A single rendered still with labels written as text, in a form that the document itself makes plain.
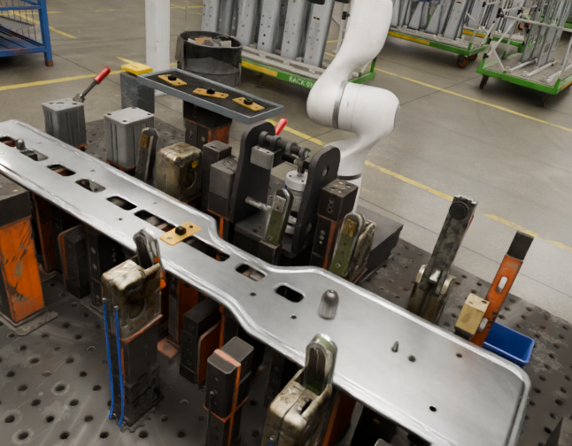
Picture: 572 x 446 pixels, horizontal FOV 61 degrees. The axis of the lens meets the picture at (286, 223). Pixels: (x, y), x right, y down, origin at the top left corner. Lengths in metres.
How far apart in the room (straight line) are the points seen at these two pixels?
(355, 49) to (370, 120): 0.18
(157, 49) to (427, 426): 4.43
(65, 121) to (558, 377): 1.41
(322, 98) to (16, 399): 0.93
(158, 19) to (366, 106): 3.73
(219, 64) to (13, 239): 2.82
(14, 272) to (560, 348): 1.34
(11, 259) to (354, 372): 0.75
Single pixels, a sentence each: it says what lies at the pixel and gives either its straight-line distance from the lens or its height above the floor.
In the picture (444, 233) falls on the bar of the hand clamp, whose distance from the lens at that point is 0.86.
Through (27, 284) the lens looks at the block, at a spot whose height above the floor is 0.80.
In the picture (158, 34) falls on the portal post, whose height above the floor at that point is 0.52.
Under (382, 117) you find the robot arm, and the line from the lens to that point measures 1.22.
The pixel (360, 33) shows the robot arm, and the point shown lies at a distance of 1.27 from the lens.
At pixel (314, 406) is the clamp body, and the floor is 1.04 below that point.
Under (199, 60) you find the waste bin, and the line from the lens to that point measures 3.77.
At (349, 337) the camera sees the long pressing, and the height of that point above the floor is 1.00.
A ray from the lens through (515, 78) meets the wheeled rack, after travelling 6.88.
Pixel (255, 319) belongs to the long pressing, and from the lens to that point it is 0.81.
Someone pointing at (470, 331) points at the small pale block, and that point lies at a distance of 0.89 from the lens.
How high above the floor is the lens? 1.56
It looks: 32 degrees down
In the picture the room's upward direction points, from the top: 9 degrees clockwise
